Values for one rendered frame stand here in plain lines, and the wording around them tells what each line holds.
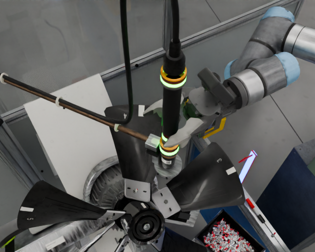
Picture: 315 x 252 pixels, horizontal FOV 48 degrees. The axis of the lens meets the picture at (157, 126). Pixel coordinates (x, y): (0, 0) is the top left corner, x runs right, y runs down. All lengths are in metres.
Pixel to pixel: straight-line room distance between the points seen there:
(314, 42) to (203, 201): 0.58
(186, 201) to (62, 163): 0.43
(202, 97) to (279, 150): 2.00
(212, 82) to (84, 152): 0.68
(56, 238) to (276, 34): 0.88
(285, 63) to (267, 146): 1.89
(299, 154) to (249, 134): 1.21
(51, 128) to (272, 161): 1.80
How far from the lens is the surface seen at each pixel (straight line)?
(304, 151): 1.55
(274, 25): 0.94
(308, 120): 2.92
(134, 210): 1.08
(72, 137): 1.22
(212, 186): 1.18
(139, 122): 1.04
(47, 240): 1.22
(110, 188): 1.18
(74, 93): 1.19
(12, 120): 1.66
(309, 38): 0.92
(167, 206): 1.15
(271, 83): 0.81
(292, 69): 0.84
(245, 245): 1.50
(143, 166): 1.06
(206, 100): 0.74
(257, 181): 2.56
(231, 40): 2.03
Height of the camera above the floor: 2.27
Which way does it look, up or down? 58 degrees down
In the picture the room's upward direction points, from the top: straight up
